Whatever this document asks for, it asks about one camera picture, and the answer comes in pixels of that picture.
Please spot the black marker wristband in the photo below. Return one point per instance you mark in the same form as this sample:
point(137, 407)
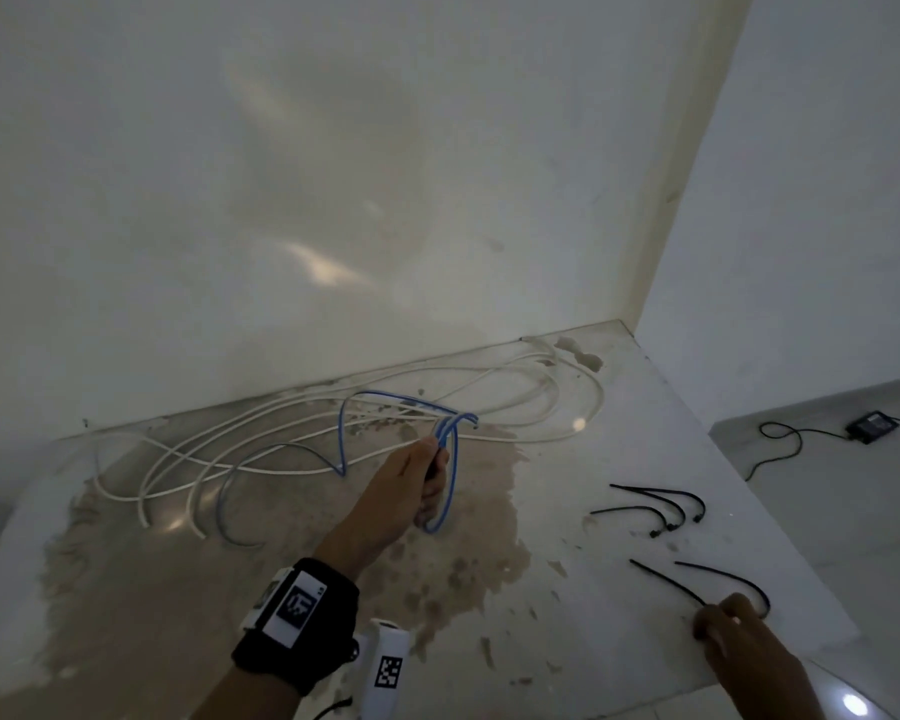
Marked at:
point(270, 663)

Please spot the person's left hand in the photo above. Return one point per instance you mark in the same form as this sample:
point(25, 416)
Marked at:
point(390, 494)

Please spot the black power adapter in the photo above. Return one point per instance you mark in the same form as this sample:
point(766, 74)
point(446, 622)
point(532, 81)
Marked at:
point(874, 427)

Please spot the person's right hand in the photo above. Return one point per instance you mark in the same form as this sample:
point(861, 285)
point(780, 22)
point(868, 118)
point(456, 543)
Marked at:
point(757, 667)

